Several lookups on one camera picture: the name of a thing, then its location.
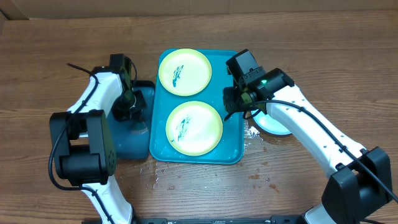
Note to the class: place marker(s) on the yellow-green plate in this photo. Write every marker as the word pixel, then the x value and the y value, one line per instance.
pixel 185 72
pixel 194 128

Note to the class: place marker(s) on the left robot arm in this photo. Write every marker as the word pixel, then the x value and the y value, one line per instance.
pixel 83 156

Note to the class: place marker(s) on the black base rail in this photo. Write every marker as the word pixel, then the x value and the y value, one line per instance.
pixel 275 219

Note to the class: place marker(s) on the orange green scrub sponge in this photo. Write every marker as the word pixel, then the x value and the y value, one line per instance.
pixel 139 127

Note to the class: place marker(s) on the black plastic tray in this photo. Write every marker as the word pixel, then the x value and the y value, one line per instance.
pixel 128 145

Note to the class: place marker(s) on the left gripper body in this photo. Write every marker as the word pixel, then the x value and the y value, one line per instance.
pixel 129 104

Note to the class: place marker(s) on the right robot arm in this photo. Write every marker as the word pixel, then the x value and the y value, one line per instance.
pixel 359 180

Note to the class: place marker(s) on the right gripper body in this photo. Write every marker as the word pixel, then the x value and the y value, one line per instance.
pixel 236 99

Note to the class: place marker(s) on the teal plastic tray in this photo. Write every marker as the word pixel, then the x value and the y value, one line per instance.
pixel 231 147

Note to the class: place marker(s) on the light blue plate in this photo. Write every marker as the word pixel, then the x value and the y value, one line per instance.
pixel 270 125

